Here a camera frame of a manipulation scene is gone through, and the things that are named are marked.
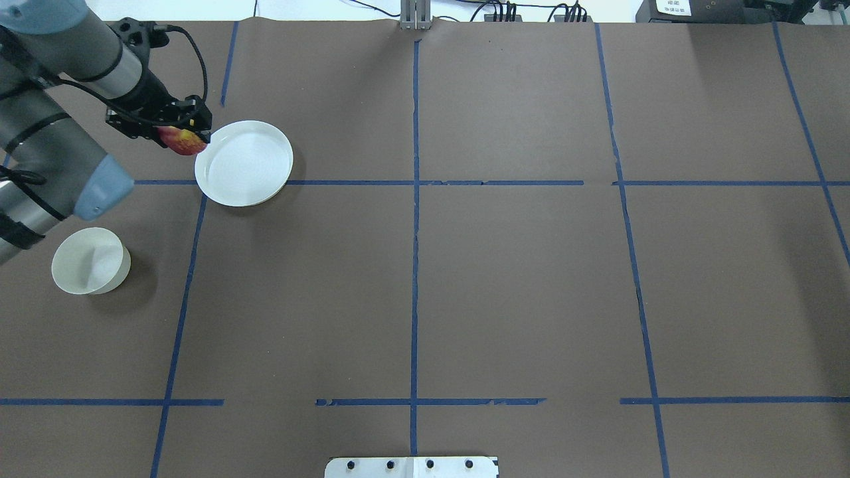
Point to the brown paper table cover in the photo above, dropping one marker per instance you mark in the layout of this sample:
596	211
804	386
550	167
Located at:
612	250

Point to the metal bracket with bolts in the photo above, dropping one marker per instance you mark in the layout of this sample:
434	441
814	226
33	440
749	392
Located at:
436	466

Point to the red yellow apple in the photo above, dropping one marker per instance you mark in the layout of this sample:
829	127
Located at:
181	141

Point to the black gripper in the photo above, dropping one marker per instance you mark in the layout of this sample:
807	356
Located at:
147	91

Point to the aluminium profile post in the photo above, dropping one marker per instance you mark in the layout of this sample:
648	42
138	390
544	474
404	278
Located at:
415	15

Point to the cream round bowl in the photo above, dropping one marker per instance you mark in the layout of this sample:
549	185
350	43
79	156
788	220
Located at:
91	261

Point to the white round plate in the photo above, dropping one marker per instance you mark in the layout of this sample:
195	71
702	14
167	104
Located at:
246	163

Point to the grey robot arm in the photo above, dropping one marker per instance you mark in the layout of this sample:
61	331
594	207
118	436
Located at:
58	169

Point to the black device with label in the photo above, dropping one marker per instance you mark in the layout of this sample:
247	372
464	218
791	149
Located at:
723	12

